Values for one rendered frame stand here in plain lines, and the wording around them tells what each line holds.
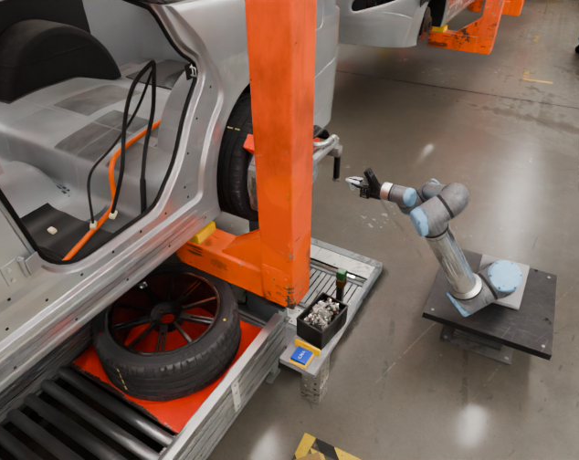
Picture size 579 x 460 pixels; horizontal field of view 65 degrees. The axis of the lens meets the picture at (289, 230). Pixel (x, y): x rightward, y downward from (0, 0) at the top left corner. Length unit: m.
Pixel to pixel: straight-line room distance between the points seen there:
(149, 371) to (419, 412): 1.29
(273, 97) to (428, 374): 1.68
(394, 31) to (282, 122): 3.22
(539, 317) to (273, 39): 1.89
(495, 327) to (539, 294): 0.38
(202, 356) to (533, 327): 1.60
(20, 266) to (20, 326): 0.22
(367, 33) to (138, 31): 2.03
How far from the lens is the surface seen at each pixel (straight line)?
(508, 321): 2.55
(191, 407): 2.13
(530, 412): 2.64
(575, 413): 2.74
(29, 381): 2.40
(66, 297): 1.78
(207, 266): 2.25
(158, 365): 1.99
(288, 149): 1.57
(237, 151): 2.18
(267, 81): 1.52
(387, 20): 4.61
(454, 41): 5.69
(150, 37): 4.08
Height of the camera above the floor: 2.06
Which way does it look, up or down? 38 degrees down
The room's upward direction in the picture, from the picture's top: 1 degrees counter-clockwise
